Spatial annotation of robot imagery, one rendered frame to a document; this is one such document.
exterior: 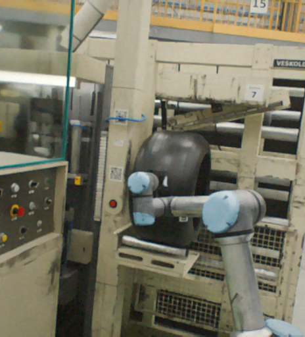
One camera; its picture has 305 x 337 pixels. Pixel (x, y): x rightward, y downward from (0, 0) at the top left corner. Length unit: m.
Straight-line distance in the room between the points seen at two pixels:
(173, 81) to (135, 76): 0.29
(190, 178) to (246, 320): 0.78
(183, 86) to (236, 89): 0.28
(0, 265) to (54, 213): 0.46
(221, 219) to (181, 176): 0.66
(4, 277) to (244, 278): 1.00
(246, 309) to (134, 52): 1.34
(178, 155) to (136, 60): 0.53
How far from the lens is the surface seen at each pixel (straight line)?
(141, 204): 1.44
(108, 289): 2.24
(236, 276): 1.18
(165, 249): 1.97
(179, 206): 1.47
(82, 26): 2.53
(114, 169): 2.07
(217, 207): 1.15
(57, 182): 2.05
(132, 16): 2.09
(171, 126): 2.37
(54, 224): 2.10
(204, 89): 2.20
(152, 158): 1.83
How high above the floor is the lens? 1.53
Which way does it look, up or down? 8 degrees down
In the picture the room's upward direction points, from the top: 6 degrees clockwise
